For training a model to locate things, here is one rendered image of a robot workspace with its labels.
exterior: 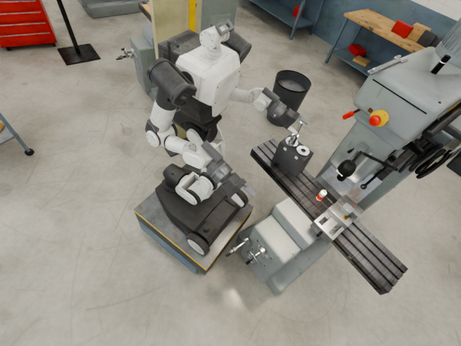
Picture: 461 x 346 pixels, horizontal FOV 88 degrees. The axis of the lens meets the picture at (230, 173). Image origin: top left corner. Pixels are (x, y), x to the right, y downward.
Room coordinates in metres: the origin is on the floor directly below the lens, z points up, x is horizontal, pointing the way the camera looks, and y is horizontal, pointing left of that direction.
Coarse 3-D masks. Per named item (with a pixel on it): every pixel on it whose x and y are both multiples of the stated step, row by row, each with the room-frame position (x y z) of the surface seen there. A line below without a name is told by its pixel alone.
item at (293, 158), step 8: (288, 136) 1.32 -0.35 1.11; (280, 144) 1.24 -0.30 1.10; (288, 144) 1.22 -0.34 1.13; (296, 144) 1.24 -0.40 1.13; (280, 152) 1.22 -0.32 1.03; (288, 152) 1.19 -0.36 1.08; (296, 152) 1.18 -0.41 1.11; (304, 152) 1.18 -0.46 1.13; (312, 152) 1.21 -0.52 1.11; (280, 160) 1.21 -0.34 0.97; (288, 160) 1.18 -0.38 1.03; (296, 160) 1.14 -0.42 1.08; (304, 160) 1.12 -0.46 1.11; (288, 168) 1.16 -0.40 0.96; (296, 168) 1.13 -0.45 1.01; (304, 168) 1.21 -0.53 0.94
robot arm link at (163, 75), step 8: (160, 64) 0.77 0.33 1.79; (168, 64) 0.79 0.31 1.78; (152, 72) 0.74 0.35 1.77; (160, 72) 0.74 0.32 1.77; (168, 72) 0.75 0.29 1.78; (176, 72) 0.77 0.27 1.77; (152, 80) 0.74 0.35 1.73; (160, 80) 0.72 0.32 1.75; (168, 80) 0.72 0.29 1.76; (176, 80) 0.73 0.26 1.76; (184, 80) 0.75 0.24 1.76; (160, 88) 0.72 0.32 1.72; (168, 88) 0.71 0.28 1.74; (160, 96) 0.72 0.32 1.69; (168, 96) 0.70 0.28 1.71; (160, 104) 0.71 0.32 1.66; (168, 104) 0.71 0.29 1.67
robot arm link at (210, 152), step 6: (204, 144) 0.64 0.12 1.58; (210, 144) 0.65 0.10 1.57; (216, 144) 0.69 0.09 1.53; (198, 150) 0.64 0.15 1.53; (204, 150) 0.64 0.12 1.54; (210, 150) 0.62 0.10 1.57; (216, 150) 0.63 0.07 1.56; (204, 156) 0.61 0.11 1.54; (210, 156) 0.62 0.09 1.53; (216, 156) 0.61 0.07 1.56; (210, 162) 0.60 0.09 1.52; (216, 162) 0.59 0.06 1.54; (222, 162) 0.61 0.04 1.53; (210, 168) 0.58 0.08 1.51; (216, 168) 0.58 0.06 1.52; (210, 174) 0.57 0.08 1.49
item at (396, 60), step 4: (396, 56) 1.00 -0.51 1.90; (400, 56) 1.01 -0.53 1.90; (392, 60) 0.96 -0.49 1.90; (396, 60) 0.96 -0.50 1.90; (400, 60) 0.97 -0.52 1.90; (404, 60) 0.98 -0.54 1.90; (384, 64) 0.91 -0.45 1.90; (388, 64) 0.92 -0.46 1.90; (392, 64) 0.93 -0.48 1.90; (376, 68) 0.87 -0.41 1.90; (380, 68) 0.87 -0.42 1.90; (384, 68) 0.88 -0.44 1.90; (368, 72) 0.83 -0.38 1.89; (372, 72) 0.83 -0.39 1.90; (376, 72) 0.84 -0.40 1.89
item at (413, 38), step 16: (256, 0) 6.77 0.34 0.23; (272, 0) 7.03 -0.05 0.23; (304, 0) 5.66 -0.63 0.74; (288, 16) 6.22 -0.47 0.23; (352, 16) 4.89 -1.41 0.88; (368, 16) 5.08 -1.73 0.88; (384, 16) 5.27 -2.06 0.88; (384, 32) 4.51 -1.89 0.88; (400, 32) 4.53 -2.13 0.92; (416, 32) 4.47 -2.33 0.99; (432, 32) 4.34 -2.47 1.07; (352, 48) 5.17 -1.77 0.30; (416, 48) 4.17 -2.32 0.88; (352, 64) 4.67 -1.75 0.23; (368, 64) 4.78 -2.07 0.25
